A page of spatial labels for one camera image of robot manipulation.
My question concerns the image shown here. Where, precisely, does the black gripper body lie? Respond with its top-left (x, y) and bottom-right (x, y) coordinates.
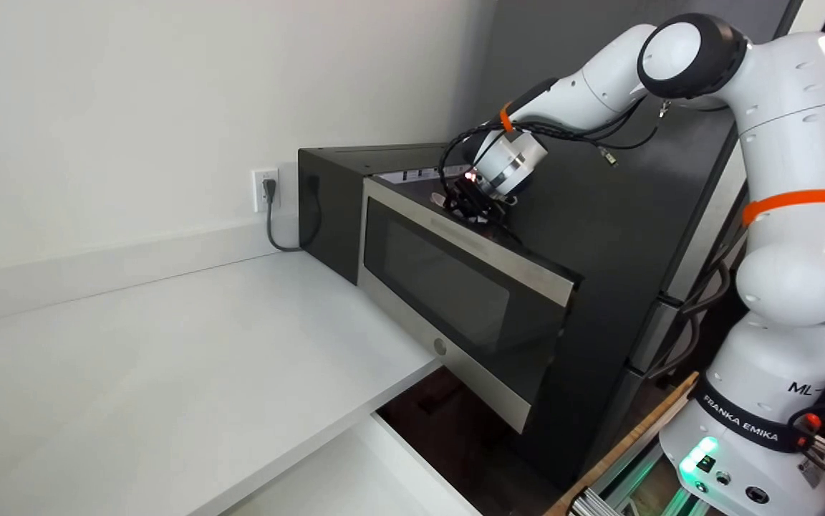
top-left (437, 168), bottom-right (514, 227)

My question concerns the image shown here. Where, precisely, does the black glass microwave door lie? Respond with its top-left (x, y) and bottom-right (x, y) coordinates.
top-left (355, 177), bottom-right (580, 435)

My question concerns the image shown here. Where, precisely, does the grey microwave oven body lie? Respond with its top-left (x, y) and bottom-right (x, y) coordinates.
top-left (294, 141), bottom-right (493, 288)

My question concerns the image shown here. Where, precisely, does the white wall outlet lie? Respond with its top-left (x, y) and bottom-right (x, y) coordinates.
top-left (248, 165), bottom-right (284, 215)

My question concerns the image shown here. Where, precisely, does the wooden robot cart board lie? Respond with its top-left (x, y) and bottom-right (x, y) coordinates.
top-left (545, 369), bottom-right (702, 516)

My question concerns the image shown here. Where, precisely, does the black microwave power cord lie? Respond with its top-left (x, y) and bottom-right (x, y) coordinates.
top-left (261, 177), bottom-right (323, 255)

